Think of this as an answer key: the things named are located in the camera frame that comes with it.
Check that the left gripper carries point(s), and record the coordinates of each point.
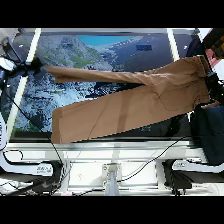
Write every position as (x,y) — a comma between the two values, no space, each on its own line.
(35,65)

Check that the brown trousers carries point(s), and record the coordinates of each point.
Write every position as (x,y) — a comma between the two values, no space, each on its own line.
(133,113)

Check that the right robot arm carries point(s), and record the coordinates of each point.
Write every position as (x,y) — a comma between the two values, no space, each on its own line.
(196,165)

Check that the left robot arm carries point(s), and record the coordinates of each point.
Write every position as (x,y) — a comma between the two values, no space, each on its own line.
(20,166)

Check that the heap of clothes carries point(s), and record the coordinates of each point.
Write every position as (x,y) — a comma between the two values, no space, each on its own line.
(216,40)

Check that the silver frame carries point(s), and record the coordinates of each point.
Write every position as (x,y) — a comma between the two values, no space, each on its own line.
(112,180)

